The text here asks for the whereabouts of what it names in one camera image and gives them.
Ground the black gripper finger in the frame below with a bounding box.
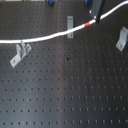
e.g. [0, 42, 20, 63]
[94, 16, 100, 23]

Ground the right grey metal cable clip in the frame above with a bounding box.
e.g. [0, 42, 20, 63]
[116, 27, 128, 51]

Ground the middle grey metal cable clip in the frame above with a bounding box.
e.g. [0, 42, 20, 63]
[67, 16, 74, 39]

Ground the white cable with red band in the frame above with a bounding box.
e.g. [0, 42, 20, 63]
[0, 3, 128, 44]

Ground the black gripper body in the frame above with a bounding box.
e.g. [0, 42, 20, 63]
[89, 0, 106, 17]

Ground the grey metal cable clip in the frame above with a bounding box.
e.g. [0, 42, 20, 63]
[116, 27, 128, 51]
[10, 41, 32, 67]
[67, 16, 74, 39]

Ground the left blue knob at top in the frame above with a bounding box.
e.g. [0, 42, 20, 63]
[48, 0, 54, 6]

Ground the left grey metal cable clip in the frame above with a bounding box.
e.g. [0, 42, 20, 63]
[10, 41, 32, 67]

